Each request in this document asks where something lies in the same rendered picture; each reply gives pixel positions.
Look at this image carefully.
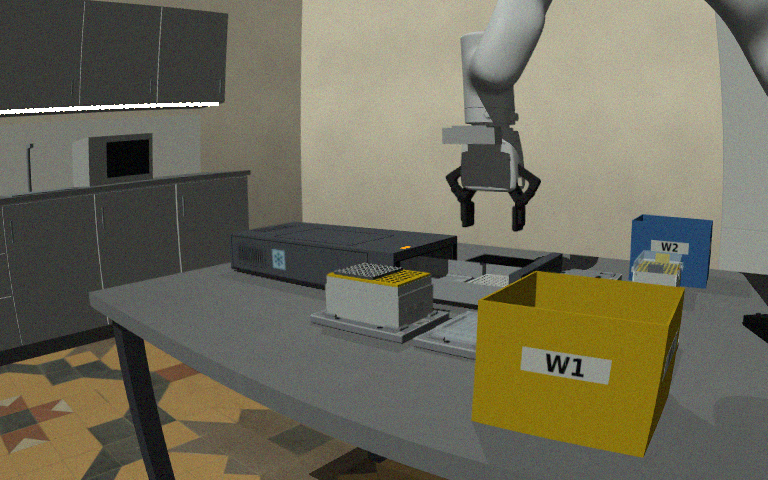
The blue open-top bin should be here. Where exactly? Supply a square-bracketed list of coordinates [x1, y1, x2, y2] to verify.
[629, 214, 713, 289]

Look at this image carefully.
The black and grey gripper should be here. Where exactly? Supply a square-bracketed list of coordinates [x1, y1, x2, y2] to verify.
[446, 127, 541, 232]

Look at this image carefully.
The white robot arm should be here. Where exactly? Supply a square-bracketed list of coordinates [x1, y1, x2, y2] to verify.
[442, 0, 768, 144]

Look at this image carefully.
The yellow open bin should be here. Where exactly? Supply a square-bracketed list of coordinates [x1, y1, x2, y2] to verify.
[471, 271, 685, 458]

